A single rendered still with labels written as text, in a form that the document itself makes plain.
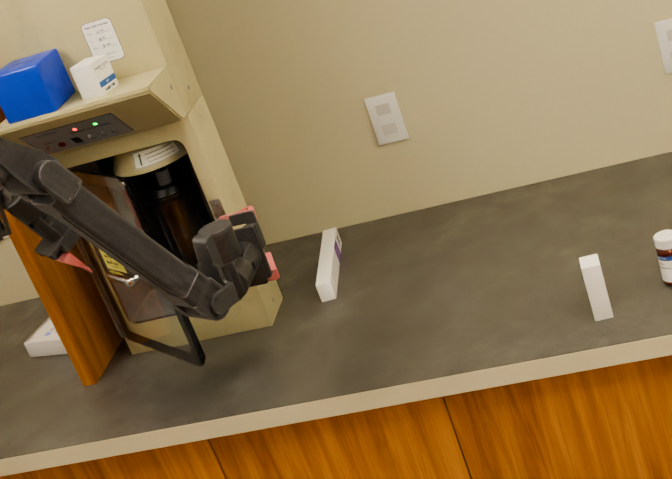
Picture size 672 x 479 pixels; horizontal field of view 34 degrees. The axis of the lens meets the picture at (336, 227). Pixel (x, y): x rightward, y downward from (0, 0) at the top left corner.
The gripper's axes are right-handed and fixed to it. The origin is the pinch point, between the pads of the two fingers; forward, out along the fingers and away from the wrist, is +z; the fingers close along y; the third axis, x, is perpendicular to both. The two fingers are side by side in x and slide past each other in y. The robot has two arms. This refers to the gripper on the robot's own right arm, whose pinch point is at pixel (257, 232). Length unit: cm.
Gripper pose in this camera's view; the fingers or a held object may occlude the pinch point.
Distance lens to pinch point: 202.1
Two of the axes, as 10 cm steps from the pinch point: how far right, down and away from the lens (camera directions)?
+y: -3.1, -8.7, -3.8
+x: -9.4, 2.1, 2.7
